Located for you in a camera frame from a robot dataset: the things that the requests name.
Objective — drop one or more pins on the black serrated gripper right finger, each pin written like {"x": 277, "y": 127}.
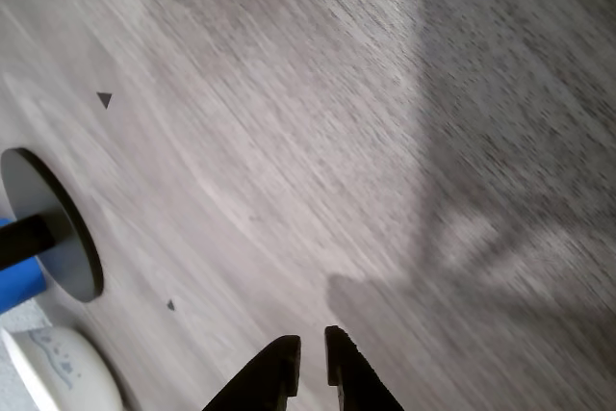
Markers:
{"x": 351, "y": 372}

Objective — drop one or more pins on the grey round stand base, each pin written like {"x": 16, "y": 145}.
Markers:
{"x": 62, "y": 218}

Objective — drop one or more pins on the white ceramic dish blue print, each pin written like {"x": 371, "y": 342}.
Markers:
{"x": 58, "y": 372}

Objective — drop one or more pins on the small black triangle sticker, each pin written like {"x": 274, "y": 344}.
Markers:
{"x": 104, "y": 99}

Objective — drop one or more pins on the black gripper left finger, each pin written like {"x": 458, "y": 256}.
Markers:
{"x": 269, "y": 377}

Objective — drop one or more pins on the blue block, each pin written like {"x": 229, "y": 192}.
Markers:
{"x": 19, "y": 283}

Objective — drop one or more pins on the black square post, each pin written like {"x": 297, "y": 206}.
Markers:
{"x": 24, "y": 240}

